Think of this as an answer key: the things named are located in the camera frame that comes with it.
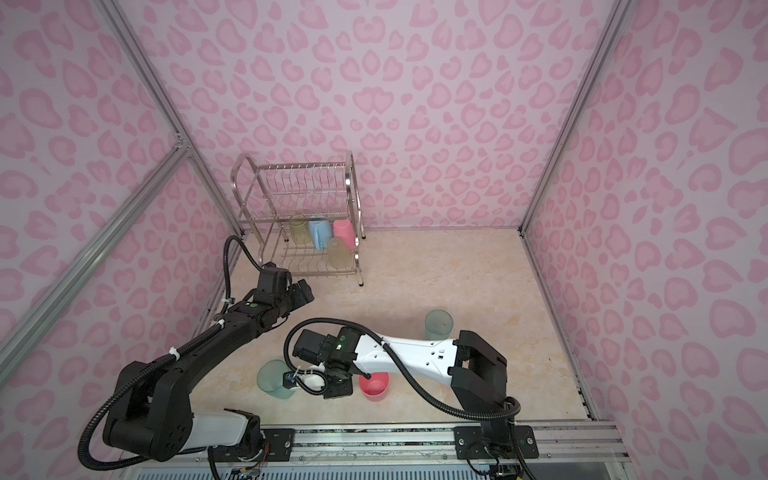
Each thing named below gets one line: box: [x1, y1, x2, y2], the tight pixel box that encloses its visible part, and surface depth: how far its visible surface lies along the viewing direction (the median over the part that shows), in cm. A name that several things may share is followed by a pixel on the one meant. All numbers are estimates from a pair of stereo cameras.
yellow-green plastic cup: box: [327, 237, 352, 270], surface depth 101 cm
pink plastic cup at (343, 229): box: [333, 219, 356, 251], surface depth 105 cm
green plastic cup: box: [289, 214, 311, 247], surface depth 109 cm
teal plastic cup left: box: [257, 359, 296, 399], surface depth 78 cm
